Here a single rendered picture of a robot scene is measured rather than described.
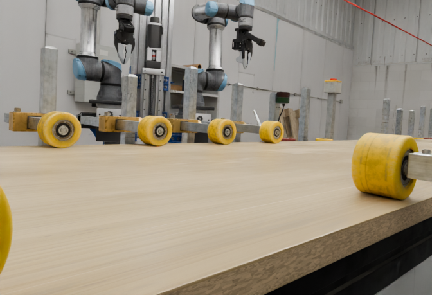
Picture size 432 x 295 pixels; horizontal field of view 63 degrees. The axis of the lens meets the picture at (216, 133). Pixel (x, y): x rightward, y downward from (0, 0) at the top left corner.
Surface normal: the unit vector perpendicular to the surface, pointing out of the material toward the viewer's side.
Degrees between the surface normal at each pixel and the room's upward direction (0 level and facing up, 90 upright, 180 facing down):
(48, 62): 90
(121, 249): 0
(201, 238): 0
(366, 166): 94
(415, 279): 90
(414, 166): 90
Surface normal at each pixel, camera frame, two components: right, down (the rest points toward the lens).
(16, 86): 0.74, 0.07
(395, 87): -0.68, 0.00
